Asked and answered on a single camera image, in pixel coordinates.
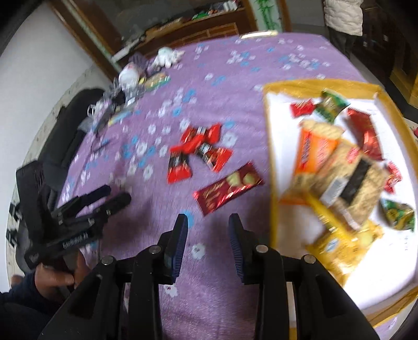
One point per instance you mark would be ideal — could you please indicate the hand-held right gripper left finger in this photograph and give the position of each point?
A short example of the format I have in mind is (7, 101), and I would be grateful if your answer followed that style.
(176, 242)

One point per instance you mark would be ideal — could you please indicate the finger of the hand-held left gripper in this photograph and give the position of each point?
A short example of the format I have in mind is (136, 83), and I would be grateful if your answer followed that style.
(85, 201)
(104, 209)

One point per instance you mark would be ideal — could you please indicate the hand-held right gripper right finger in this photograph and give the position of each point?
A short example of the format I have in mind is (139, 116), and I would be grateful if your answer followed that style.
(236, 245)

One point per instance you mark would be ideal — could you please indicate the dark red cookie packet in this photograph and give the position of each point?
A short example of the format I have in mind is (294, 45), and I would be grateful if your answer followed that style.
(228, 188)

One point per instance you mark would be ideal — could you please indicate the red black candy packet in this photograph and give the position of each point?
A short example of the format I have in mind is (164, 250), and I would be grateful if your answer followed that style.
(179, 166)
(215, 157)
(202, 134)

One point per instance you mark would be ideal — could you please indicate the yellow snack packet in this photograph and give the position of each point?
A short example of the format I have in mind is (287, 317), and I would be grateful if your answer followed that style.
(343, 248)

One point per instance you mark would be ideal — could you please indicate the orange cracker packet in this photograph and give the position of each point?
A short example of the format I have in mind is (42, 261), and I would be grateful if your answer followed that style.
(310, 153)

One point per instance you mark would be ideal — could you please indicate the yellow-edged white box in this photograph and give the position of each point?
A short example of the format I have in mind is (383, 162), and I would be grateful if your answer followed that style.
(359, 294)

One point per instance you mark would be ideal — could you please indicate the clear oat bar packet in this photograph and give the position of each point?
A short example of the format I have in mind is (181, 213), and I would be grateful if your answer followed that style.
(356, 186)

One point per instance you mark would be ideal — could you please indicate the small red candy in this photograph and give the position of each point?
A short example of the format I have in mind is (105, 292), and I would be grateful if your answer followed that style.
(302, 108)
(393, 178)

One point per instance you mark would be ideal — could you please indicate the green snack packet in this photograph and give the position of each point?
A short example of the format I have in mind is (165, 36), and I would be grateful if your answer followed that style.
(398, 214)
(329, 106)

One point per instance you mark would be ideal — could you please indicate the dark red snack packet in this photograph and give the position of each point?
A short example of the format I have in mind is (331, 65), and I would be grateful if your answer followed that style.
(364, 134)

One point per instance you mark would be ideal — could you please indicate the person's left forearm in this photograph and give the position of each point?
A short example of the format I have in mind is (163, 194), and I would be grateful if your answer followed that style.
(19, 314)

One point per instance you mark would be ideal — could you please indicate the person's left hand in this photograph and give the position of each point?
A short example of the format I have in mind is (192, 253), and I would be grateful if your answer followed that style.
(52, 279)

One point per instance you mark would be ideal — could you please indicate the black chair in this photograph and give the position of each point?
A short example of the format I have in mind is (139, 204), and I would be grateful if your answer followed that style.
(72, 130)

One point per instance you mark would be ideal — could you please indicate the dark phone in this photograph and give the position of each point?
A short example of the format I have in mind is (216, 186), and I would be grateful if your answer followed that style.
(104, 117)

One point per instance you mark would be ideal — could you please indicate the yellow blue booklet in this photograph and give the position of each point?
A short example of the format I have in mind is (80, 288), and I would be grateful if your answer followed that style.
(120, 116)

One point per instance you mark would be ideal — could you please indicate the clear plastic bags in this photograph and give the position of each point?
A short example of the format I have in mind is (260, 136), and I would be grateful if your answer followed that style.
(125, 93)

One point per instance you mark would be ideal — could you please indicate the white plastic jar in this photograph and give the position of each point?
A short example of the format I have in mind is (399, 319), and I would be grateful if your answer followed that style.
(129, 75)

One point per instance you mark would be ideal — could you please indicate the green yellow flat packet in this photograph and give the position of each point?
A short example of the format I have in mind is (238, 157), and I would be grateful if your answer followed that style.
(156, 81)

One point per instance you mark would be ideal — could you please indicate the black perforated stand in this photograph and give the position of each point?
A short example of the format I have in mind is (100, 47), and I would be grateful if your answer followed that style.
(140, 61)

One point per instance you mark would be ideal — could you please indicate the wooden counter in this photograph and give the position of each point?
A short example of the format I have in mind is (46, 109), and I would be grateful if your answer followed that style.
(196, 29)

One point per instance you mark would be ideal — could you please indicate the bamboo wall decal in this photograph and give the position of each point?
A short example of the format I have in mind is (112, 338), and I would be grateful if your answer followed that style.
(269, 13)

